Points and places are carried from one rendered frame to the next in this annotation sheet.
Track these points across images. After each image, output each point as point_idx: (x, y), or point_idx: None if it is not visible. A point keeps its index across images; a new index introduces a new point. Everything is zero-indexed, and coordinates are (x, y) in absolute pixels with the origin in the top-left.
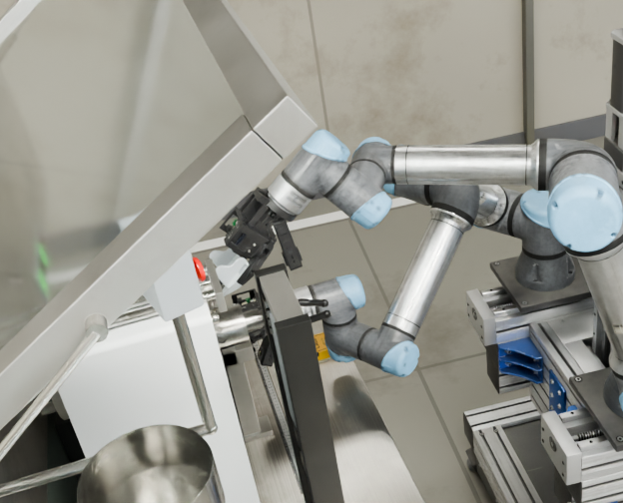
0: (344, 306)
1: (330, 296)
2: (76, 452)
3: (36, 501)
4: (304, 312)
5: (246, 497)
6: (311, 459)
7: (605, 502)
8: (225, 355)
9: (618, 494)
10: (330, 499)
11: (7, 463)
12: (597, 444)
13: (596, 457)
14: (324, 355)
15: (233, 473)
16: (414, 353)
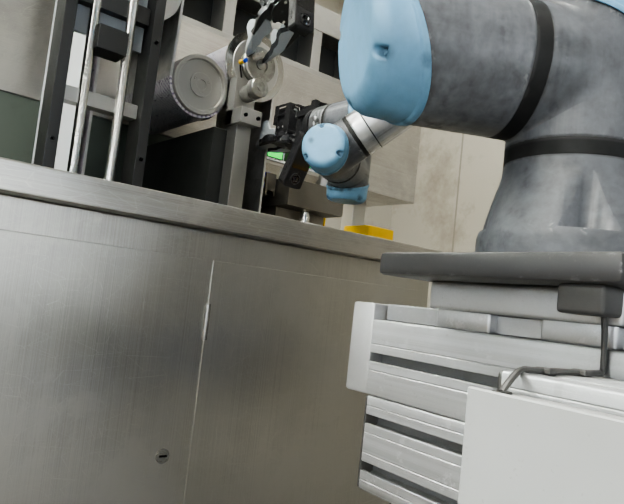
0: (342, 115)
1: (338, 103)
2: (144, 176)
3: (30, 72)
4: (313, 116)
5: (72, 109)
6: (57, 10)
7: (397, 501)
8: (227, 111)
9: (425, 497)
10: (52, 68)
11: (17, 8)
12: (413, 310)
13: (394, 331)
14: (356, 231)
15: (75, 76)
16: (332, 138)
